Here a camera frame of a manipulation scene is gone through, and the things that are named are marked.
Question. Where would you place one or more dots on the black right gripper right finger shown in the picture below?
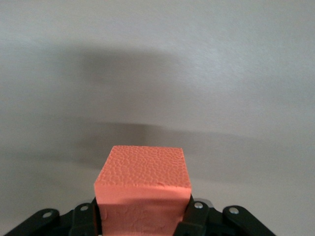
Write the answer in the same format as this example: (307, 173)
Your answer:
(197, 216)

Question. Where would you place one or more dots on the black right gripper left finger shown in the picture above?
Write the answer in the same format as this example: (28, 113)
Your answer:
(81, 221)

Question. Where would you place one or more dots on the orange foam block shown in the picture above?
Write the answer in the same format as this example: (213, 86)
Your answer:
(142, 172)

